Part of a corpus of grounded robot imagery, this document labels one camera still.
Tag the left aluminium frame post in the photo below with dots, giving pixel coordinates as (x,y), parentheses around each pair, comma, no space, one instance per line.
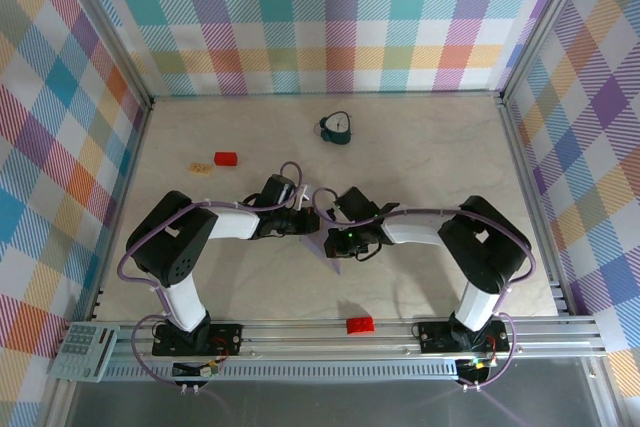
(112,29)

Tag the red two-stud brick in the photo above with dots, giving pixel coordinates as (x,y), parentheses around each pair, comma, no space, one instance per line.
(360,325)

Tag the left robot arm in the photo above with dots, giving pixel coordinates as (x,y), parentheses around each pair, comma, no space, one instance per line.
(170,242)

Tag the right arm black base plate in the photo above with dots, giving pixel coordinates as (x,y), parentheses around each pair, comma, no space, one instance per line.
(435,337)

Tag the teal alarm clock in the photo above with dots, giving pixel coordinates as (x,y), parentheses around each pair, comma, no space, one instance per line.
(340,134)

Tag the left aluminium side rail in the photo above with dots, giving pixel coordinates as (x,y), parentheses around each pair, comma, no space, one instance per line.
(125,192)

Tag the small wooden tile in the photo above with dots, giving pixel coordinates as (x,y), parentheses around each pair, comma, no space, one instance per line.
(201,168)

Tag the right aluminium side rail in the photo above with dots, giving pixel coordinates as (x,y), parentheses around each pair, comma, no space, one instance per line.
(533,197)

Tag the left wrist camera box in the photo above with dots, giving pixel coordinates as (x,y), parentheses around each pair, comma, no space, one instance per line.
(301,196)

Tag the grey metal sheet panel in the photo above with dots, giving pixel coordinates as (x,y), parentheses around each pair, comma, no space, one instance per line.
(325,407)

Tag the aluminium side rail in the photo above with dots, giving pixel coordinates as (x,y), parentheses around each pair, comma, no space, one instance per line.
(533,197)
(125,192)

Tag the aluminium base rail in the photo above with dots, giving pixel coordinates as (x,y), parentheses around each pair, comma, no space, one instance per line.
(300,342)

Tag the right aluminium frame post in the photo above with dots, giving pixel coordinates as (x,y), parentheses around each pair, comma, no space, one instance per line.
(544,22)

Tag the aluminium rail under plaid wall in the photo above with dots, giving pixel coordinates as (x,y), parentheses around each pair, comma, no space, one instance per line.
(325,94)

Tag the red rectangular block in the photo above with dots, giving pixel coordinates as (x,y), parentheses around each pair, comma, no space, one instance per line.
(226,159)

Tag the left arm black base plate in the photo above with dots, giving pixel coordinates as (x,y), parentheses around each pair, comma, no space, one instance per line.
(230,339)

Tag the aluminium frame post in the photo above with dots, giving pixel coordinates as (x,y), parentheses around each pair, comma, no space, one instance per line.
(112,29)
(544,22)

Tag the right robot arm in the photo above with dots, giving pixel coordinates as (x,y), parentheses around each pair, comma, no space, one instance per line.
(485,247)

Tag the grey keypad calculator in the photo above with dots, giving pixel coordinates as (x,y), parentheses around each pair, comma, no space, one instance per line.
(82,352)

